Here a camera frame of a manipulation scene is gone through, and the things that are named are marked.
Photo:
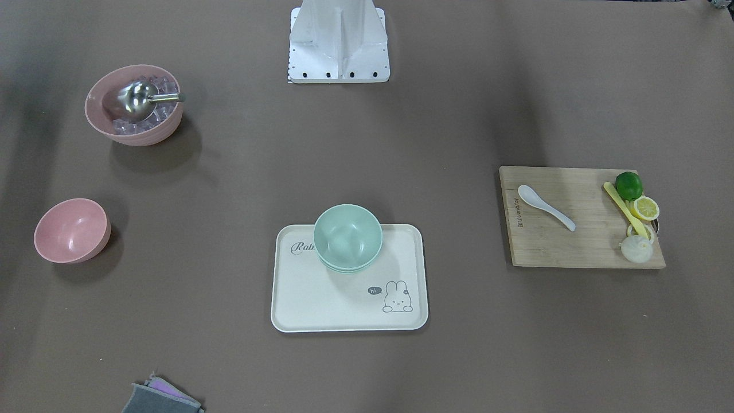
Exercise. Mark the large pink bowl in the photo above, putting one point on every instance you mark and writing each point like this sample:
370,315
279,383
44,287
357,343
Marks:
155,128

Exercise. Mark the white ceramic spoon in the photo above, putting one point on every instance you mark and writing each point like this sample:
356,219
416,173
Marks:
532,198

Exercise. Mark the lemon slice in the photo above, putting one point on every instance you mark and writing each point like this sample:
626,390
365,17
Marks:
649,229

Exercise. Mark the small pink bowl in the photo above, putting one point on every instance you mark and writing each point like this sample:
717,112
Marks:
72,231

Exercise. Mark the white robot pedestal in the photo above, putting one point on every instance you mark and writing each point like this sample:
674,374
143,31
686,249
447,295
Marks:
338,42

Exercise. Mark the green lime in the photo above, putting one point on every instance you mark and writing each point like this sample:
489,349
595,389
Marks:
629,186

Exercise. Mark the lemon half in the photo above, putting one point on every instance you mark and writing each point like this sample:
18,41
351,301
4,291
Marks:
644,208

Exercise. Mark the bamboo cutting board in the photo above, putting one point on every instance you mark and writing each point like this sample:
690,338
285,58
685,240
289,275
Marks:
537,239

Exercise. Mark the metal ice scoop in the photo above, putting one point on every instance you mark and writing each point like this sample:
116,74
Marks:
138,100

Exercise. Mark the grey folded cloth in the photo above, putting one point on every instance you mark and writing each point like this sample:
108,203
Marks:
156,394

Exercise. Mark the cream rabbit tray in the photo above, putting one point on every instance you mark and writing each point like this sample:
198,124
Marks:
389,295

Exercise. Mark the stacked green bowls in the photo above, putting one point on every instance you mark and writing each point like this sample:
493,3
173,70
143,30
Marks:
347,238

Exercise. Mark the yellow plastic knife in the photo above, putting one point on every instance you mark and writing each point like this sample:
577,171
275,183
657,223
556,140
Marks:
635,222

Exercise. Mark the white toy bun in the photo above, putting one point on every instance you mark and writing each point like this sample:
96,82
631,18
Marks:
637,249

